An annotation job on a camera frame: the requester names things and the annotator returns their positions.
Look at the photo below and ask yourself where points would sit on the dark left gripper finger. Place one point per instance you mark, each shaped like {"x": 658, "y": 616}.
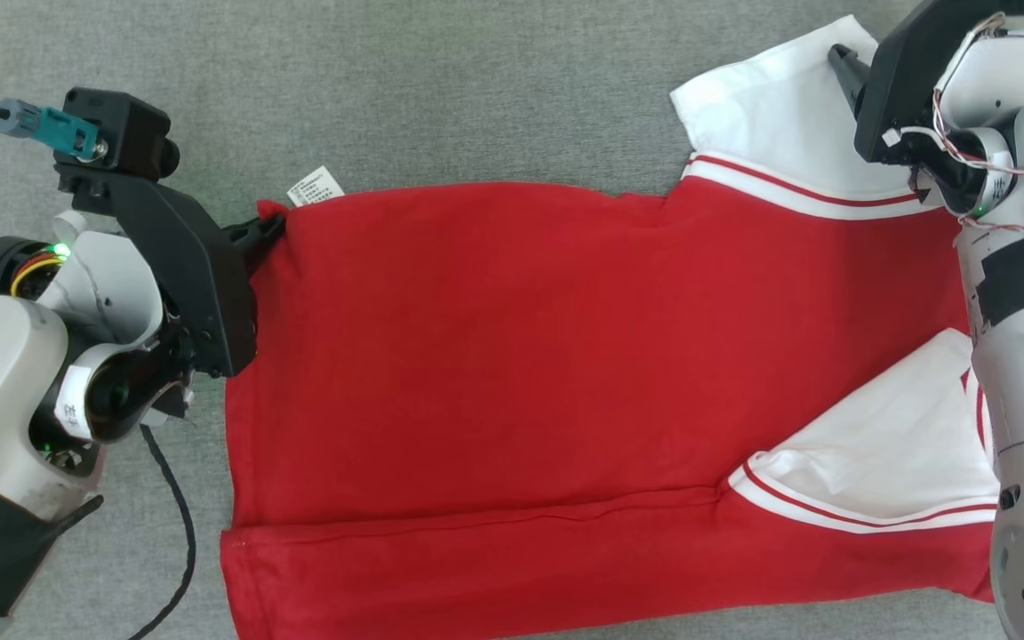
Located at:
{"x": 254, "y": 238}

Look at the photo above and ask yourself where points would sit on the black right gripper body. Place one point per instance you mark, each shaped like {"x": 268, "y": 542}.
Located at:
{"x": 908, "y": 71}

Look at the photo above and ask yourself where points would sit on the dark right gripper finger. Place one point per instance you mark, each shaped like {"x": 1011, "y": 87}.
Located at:
{"x": 852, "y": 71}

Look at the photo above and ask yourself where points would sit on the red jersey white striped trim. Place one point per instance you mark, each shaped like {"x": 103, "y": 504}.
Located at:
{"x": 521, "y": 356}

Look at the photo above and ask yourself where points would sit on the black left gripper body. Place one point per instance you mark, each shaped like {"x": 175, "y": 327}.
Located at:
{"x": 201, "y": 284}

